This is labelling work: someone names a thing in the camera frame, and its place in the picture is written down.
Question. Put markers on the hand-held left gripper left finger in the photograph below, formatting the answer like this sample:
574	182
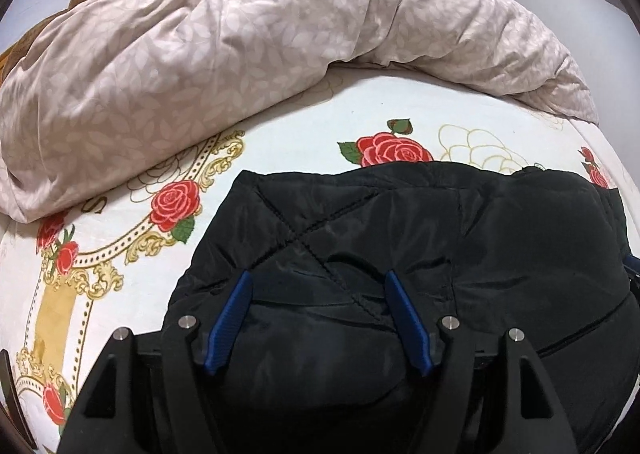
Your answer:
227	329

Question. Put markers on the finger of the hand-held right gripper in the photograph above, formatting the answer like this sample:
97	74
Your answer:
632	271

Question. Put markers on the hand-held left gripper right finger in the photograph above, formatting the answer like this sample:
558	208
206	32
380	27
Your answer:
410	329

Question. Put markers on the black padded jacket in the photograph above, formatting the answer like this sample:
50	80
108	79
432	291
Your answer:
450	244

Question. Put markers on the white rose-printed bed sheet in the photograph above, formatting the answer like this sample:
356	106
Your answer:
320	134

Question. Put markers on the beige leaf-patterned duvet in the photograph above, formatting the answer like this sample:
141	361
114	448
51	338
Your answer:
250	44

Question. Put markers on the dark wooden bed frame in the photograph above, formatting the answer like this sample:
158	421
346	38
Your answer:
15	399

